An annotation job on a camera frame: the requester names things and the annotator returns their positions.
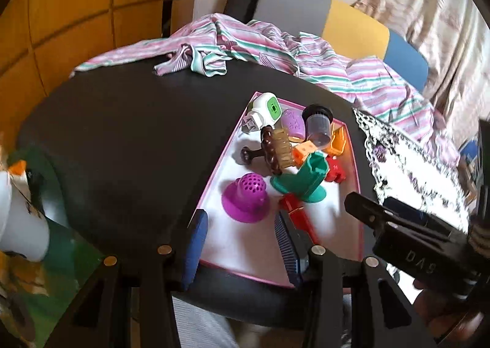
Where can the wooden cabinet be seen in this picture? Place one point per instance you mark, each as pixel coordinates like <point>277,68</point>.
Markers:
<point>43,40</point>

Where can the orange plastic slide toy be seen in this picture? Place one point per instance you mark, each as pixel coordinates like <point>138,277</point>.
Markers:
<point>337,143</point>

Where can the orange cube blocks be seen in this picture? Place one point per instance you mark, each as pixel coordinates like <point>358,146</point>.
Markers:
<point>301,151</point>

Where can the person's right hand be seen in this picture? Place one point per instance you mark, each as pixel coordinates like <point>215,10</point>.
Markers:
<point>442,319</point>

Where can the magenta plastic cup mould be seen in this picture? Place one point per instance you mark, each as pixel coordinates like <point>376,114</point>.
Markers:
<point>246,200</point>

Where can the pink-rimmed white tray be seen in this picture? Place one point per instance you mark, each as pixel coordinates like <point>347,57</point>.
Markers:
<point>251,250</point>

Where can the white paper cup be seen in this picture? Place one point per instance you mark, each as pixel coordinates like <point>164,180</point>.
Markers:
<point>24,230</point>

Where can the grey yellow blue sofa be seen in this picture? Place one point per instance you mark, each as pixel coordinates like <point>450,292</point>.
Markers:
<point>350,32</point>

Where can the white floral embroidered cloth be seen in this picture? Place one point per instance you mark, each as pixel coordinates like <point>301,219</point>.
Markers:
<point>402,170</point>

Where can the brown hair brush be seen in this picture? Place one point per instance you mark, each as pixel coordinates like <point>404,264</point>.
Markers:
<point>276,149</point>

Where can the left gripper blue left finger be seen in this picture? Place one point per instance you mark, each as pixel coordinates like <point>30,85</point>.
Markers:
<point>196,234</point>

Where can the red metallic capsule case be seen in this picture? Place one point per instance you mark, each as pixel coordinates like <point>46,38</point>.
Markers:
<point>298,215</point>

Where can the white green plug device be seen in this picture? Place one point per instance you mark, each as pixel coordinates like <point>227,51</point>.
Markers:
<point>264,111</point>

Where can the pink green striped cloth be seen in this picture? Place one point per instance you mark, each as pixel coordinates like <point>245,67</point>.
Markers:
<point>206,45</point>

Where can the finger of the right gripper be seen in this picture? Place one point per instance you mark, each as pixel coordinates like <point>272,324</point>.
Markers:
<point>367,211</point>
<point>416,216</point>

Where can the red plastic block toy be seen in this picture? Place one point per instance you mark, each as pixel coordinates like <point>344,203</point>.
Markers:
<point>336,172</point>

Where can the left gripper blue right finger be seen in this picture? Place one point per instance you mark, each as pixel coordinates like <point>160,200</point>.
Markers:
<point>294,245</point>

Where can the teal plastic stand toy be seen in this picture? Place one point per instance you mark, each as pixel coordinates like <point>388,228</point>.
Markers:
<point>306,184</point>

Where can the grey jar with black lid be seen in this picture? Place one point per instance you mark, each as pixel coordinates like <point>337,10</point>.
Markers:
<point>317,119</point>

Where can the beige curtain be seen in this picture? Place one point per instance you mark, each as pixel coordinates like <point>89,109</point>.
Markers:
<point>453,37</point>

